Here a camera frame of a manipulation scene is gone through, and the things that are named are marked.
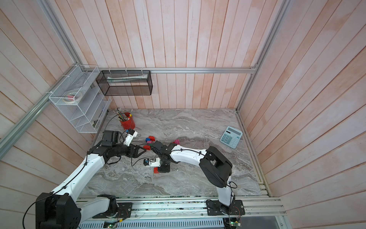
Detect pens in cup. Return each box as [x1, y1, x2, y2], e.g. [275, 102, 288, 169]
[113, 108, 132, 122]

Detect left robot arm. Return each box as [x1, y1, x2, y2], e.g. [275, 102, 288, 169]
[35, 129, 140, 229]

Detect tape roll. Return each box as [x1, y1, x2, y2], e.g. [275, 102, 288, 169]
[62, 91, 83, 104]

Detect red pen cup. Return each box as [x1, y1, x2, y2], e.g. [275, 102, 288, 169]
[120, 117, 135, 130]

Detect black mesh basket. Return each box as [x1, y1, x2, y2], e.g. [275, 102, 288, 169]
[96, 70, 153, 96]

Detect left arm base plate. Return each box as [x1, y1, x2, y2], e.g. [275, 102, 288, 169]
[107, 202, 132, 219]

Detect white wire shelf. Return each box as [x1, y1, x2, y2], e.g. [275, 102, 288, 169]
[49, 65, 112, 134]

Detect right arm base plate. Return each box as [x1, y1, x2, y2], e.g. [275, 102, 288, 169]
[205, 199, 246, 216]

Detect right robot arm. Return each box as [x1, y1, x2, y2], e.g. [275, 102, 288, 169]
[144, 141, 234, 207]

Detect grey calculator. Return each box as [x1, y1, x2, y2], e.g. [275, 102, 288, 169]
[220, 127, 243, 149]

